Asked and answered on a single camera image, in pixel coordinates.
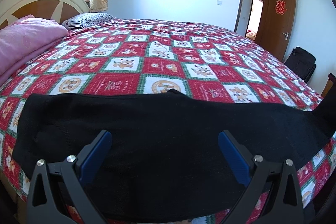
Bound red patchwork bedspread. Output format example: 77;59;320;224
1;19;322;213

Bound brown wooden door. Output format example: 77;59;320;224
255;0;296;61

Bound black pants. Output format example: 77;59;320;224
13;89;335;223

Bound black bag by wall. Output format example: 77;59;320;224
284;47;317;84

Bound wooden dresser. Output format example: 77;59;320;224
321;73;336;98

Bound grey striped pillow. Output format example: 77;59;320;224
62;12;116;30

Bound silver door handle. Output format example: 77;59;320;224
282;32;289;40

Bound pink folded blanket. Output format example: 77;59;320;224
1;15;68;84

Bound red door decoration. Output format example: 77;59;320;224
274;0;287;15

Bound cream wooden headboard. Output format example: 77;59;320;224
0;0;89;28

